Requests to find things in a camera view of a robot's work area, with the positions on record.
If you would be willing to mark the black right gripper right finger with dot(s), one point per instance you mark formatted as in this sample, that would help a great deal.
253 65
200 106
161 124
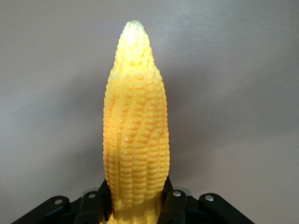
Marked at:
175 207

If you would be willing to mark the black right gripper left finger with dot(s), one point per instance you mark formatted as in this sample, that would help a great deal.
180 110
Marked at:
93 207

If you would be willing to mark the yellow corn cob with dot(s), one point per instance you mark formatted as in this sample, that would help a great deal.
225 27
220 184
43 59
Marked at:
136 130

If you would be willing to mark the brown table mat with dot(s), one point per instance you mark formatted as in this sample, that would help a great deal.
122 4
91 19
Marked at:
46 93

